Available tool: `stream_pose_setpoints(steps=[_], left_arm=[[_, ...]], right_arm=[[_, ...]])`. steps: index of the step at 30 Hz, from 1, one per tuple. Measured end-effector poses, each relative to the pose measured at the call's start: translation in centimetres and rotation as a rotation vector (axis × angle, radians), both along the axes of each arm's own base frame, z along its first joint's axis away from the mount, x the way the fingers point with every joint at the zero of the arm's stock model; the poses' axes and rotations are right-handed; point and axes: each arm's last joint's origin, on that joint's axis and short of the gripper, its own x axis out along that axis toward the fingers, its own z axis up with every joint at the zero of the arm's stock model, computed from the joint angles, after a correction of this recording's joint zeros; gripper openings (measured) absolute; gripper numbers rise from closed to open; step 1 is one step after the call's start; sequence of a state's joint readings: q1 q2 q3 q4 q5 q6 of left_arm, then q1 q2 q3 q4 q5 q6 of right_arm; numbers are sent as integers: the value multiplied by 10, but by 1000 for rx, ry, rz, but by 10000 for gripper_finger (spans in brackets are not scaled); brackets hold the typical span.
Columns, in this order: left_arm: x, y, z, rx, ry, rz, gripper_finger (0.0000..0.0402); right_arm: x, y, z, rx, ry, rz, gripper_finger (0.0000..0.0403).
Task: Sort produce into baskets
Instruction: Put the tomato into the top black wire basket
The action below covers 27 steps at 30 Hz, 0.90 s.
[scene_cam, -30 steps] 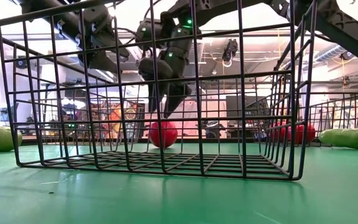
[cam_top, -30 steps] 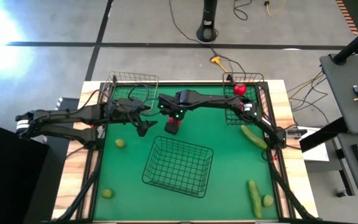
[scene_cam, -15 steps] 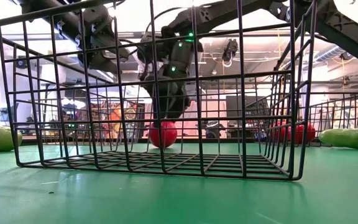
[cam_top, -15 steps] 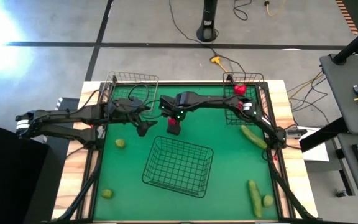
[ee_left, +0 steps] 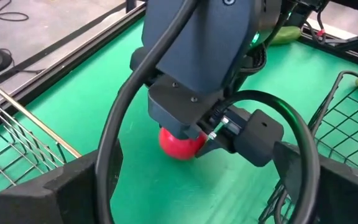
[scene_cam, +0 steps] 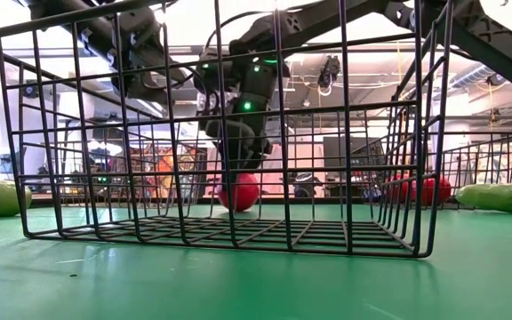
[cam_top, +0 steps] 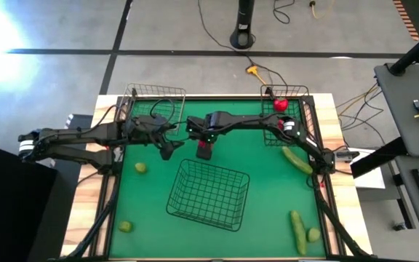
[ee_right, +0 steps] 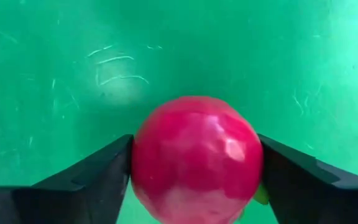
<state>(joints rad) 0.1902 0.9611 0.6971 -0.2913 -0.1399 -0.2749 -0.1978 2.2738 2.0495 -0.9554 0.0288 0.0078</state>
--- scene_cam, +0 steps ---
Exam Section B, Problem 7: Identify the green cucumber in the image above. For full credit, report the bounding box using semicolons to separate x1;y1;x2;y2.
454;182;512;215

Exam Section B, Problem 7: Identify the black pole stand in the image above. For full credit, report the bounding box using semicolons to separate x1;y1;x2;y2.
293;172;316;199

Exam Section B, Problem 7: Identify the silver ventilation duct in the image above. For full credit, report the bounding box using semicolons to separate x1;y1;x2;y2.
451;61;506;90

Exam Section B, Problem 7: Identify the small black wire basket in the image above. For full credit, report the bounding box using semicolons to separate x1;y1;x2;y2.
353;131;512;210

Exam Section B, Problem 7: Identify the gold wire basket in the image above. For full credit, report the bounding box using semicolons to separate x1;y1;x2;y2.
51;128;211;208

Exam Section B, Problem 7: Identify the dark grey cabinet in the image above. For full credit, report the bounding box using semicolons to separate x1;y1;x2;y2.
322;135;381;199

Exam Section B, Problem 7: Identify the large black wire basket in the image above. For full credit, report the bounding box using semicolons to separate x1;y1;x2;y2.
0;0;455;260

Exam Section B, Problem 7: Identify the green lime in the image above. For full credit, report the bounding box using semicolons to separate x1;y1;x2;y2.
0;180;33;218

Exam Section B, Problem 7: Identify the red apple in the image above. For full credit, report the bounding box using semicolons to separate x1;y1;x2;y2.
218;172;260;212

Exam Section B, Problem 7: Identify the green table mat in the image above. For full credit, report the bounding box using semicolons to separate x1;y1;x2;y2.
0;202;512;320

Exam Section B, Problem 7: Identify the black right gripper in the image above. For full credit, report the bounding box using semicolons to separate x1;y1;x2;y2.
203;60;291;178

